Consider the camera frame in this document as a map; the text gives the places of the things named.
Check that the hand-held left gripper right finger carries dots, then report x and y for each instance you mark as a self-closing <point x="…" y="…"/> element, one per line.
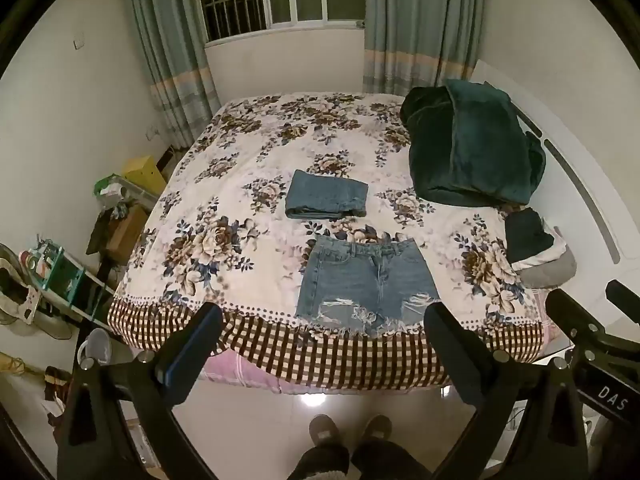
<point x="446" y="342"/>

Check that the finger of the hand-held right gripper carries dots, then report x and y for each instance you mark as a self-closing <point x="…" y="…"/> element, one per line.
<point x="622" y="295"/>
<point x="570" y="310"/>

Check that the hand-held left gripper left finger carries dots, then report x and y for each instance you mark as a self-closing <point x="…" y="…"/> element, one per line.
<point x="192" y="347"/>

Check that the ripped denim shorts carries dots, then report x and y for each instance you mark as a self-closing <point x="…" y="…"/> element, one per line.
<point x="367" y="280"/>

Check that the grey garment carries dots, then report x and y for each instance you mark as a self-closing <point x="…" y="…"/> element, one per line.
<point x="552" y="272"/>

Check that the pink mattress cover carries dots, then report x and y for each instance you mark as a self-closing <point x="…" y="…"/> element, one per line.
<point x="260" y="372"/>

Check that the black garment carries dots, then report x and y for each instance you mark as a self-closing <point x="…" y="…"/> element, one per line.
<point x="525" y="237"/>

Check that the person's right slipper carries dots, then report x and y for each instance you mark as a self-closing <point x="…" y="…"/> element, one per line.
<point x="377" y="429"/>

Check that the person's slipper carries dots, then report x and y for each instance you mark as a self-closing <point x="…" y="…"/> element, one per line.
<point x="377" y="429"/>
<point x="322" y="431"/>

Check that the person's right leg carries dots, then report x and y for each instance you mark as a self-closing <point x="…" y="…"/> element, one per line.
<point x="387" y="460"/>

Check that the brown cardboard box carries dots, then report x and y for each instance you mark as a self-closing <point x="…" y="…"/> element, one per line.
<point x="125" y="232"/>

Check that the floral checkered bedsheet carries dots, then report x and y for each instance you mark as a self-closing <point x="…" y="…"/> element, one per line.
<point x="240" y="220"/>

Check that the white bed headboard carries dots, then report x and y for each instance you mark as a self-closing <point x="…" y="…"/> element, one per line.
<point x="575" y="160"/>

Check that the teal storage shelf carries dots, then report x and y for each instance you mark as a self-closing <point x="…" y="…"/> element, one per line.
<point x="60" y="272"/>

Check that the person's left slipper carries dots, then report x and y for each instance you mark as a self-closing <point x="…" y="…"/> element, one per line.
<point x="322" y="431"/>

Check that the yellow box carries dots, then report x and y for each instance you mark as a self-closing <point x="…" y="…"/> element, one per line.
<point x="145" y="174"/>

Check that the white floor fan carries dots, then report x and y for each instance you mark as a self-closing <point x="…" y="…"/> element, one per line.
<point x="15" y="290"/>

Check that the dark green blanket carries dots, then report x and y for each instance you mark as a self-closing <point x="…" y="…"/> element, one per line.
<point x="470" y="150"/>

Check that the folded blue jeans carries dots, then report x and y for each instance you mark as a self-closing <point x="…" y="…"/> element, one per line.
<point x="325" y="195"/>

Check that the grey-green striped curtain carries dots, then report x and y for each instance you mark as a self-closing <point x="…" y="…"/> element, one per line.
<point x="420" y="25"/>
<point x="170" y="50"/>

